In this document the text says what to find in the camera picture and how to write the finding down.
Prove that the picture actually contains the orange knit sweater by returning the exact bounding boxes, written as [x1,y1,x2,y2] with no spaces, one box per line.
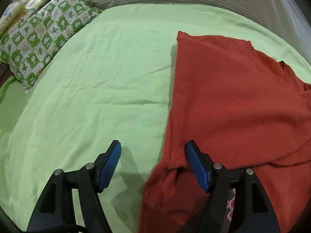
[139,32,310,232]

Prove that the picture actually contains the light green bed sheet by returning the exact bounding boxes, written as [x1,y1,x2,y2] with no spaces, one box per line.
[1,4,310,232]

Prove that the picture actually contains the green white checkered pillow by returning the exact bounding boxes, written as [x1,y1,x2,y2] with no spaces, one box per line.
[1,0,102,91]

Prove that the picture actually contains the yellow patterned quilt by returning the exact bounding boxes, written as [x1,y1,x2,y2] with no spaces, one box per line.
[1,0,51,36]

